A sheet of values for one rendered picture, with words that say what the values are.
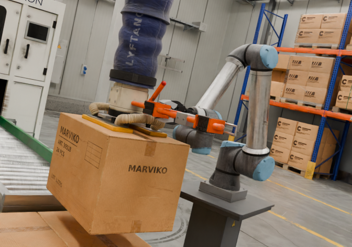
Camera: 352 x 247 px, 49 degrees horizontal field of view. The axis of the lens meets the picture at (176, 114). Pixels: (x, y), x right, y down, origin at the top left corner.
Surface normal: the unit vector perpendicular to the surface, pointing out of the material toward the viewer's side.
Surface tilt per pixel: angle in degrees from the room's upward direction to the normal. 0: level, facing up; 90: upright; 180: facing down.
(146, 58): 74
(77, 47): 90
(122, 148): 89
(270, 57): 83
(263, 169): 95
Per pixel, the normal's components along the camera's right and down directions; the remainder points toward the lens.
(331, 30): -0.78, -0.14
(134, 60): 0.07, -0.20
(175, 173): 0.56, 0.16
